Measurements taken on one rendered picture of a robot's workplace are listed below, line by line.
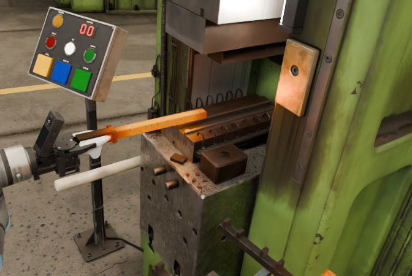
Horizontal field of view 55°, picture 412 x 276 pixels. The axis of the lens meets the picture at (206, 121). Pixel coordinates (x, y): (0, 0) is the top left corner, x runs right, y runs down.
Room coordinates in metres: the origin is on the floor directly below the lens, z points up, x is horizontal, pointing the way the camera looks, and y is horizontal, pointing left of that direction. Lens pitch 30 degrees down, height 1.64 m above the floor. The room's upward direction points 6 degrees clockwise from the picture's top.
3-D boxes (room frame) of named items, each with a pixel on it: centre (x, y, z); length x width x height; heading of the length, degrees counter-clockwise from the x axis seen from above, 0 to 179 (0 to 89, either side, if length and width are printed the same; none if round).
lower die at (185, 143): (1.21, -0.08, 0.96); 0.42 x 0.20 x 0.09; 128
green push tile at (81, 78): (1.31, 0.47, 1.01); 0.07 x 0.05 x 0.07; 63
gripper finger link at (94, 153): (0.87, 0.29, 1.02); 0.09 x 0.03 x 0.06; 125
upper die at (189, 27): (1.21, -0.08, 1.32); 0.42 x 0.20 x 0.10; 128
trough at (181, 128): (1.19, -0.09, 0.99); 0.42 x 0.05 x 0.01; 128
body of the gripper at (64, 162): (0.82, 0.38, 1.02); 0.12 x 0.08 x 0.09; 128
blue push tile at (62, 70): (1.36, 0.56, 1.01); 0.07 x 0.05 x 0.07; 63
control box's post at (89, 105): (1.47, 0.49, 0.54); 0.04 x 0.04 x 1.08; 38
